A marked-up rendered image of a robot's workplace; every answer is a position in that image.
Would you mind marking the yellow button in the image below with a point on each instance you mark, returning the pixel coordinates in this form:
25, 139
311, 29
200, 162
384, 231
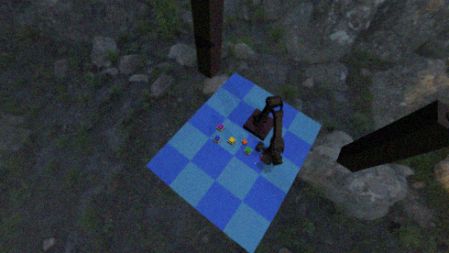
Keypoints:
231, 141

